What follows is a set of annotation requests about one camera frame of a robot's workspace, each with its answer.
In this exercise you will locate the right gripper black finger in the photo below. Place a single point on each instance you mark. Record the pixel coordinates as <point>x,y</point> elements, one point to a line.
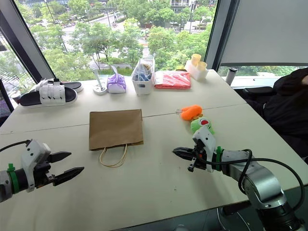
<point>186,157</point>
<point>185,150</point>

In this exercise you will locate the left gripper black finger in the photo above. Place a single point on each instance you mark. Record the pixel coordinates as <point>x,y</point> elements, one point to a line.
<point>60,156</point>
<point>69,174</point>

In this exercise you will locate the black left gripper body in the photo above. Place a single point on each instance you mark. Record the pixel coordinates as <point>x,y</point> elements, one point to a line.
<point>43,172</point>

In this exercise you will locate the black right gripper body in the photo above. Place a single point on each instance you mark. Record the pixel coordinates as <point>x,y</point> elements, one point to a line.
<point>199,158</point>

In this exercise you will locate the green plush toy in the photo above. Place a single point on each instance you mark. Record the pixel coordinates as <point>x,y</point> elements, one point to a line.
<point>201,124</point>

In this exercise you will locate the orange object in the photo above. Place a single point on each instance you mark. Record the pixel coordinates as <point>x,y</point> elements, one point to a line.
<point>191,111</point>

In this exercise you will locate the brown paper bag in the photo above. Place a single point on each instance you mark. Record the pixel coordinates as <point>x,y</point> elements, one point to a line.
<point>115,128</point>

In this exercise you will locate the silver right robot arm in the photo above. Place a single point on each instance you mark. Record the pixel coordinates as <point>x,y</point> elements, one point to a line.
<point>260,183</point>

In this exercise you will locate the red and white plastic package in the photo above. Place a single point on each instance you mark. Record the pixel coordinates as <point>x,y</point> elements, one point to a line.
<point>173,80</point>

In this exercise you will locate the purple tissue pack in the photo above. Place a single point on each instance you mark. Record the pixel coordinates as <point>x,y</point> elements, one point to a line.
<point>116,83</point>

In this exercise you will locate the white desk stand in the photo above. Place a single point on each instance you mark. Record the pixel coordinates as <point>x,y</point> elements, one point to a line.
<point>99,87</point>

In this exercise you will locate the white storage basket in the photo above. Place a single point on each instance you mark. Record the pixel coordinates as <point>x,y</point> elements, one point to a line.
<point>143,83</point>

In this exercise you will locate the yellow plastic cup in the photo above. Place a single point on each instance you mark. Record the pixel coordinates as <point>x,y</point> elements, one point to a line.
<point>196,59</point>
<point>202,65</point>

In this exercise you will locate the grey travel tumbler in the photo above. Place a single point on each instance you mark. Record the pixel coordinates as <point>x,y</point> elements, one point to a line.
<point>231,75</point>

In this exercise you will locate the black chair armrest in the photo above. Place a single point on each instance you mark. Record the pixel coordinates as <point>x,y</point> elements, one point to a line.
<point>257,91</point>

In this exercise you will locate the person in black clothes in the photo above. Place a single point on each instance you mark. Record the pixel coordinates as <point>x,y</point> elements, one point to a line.
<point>286,110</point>

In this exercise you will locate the grey roller blind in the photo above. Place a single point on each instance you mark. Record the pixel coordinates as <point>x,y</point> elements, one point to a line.
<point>267,31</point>

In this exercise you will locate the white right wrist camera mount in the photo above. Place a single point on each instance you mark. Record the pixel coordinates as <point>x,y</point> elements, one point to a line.
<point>208,139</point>

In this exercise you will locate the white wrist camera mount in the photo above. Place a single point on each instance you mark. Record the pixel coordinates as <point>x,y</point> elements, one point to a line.
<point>33,151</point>
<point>208,139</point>

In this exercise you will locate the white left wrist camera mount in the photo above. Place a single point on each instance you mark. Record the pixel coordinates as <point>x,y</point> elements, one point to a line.
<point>33,151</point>

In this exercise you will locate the black table bracket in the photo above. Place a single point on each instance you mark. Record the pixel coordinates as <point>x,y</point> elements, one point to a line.
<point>235,208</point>

